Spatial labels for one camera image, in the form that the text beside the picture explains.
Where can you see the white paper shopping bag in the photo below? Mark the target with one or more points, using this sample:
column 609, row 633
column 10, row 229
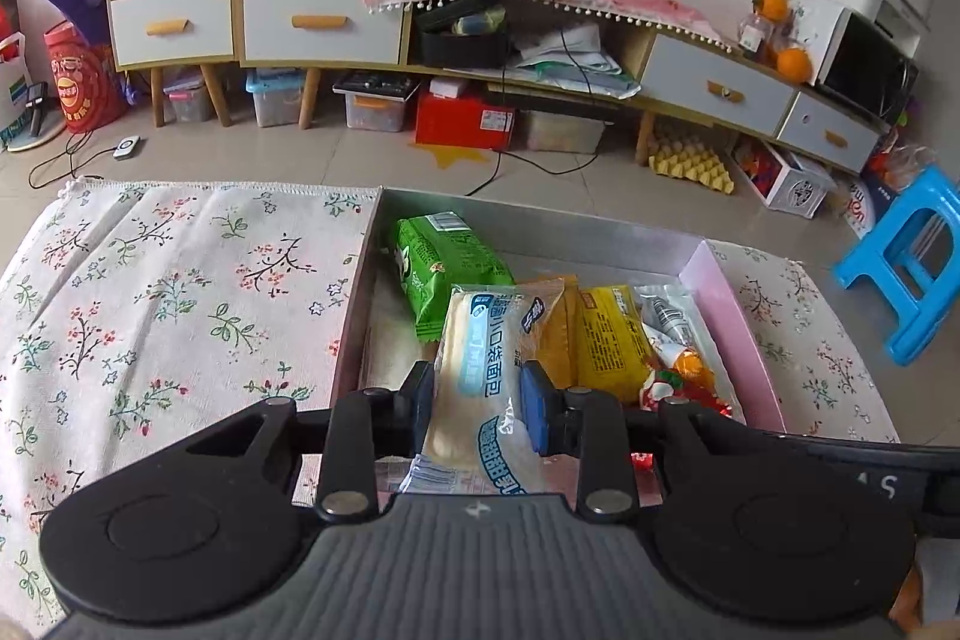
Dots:
column 11, row 93

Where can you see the blue plastic stool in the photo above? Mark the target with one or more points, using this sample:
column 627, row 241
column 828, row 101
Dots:
column 915, row 190

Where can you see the red printed bag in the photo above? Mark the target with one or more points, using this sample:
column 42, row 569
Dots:
column 82, row 85

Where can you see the black basket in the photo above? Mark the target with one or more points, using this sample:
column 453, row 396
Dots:
column 461, row 48

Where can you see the orange with leaves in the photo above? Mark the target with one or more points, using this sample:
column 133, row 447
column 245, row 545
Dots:
column 772, row 4

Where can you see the stack of folded papers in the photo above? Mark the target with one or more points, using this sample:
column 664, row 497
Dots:
column 577, row 70

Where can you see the gold snack packet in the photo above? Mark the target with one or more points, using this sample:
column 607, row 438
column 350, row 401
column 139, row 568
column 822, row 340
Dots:
column 559, row 325

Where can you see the red white plastic bag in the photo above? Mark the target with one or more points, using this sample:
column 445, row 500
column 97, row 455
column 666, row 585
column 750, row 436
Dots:
column 874, row 197

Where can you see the green snack packet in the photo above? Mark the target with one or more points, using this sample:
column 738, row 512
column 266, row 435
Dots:
column 442, row 265

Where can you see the yellow paper sheet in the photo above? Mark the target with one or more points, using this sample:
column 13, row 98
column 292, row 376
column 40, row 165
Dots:
column 450, row 156

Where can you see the clear box beige contents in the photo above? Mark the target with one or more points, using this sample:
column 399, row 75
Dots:
column 559, row 132

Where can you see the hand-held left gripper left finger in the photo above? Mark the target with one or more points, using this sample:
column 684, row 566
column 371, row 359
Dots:
column 421, row 407

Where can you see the silver long snack packet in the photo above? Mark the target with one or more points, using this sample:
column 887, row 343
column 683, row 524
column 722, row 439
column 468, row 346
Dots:
column 667, row 314

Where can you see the red snack packet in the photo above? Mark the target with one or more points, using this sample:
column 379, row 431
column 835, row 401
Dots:
column 709, row 404

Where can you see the blue lid storage box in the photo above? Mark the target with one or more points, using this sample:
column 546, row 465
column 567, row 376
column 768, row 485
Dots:
column 276, row 100

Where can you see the red cardboard box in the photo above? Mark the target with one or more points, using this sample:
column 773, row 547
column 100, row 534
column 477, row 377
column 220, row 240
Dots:
column 457, row 123

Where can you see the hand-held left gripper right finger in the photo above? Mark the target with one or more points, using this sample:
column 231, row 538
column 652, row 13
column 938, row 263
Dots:
column 536, row 407

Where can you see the white round stand base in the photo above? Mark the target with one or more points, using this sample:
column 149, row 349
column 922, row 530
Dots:
column 34, row 134

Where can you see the black lid storage box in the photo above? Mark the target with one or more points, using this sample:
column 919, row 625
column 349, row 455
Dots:
column 375, row 108

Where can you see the yellow egg tray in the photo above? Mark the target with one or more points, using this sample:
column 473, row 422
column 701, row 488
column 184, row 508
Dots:
column 690, row 160

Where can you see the pink cardboard box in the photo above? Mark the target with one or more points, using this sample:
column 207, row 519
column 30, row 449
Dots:
column 742, row 340

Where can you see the yellow snack packet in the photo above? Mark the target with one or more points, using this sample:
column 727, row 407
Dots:
column 611, row 340

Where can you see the white power adapter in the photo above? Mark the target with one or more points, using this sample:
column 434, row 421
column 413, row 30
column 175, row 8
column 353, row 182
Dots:
column 127, row 149

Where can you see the clear jar white label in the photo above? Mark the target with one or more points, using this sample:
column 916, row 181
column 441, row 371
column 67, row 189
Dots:
column 756, row 39

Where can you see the black white microwave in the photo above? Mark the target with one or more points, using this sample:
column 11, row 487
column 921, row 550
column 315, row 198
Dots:
column 862, row 63

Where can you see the white patterned storage box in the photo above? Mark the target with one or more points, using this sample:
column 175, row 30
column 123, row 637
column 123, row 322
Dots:
column 799, row 190

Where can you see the floral tablecloth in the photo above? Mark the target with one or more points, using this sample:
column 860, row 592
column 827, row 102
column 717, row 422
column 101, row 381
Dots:
column 187, row 310

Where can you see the orange candy packet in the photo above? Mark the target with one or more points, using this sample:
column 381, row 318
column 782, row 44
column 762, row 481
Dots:
column 690, row 366

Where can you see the white blue bread packet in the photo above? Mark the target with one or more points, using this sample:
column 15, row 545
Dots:
column 480, row 370

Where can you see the small clear storage box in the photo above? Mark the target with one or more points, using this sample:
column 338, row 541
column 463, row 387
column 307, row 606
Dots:
column 187, row 100

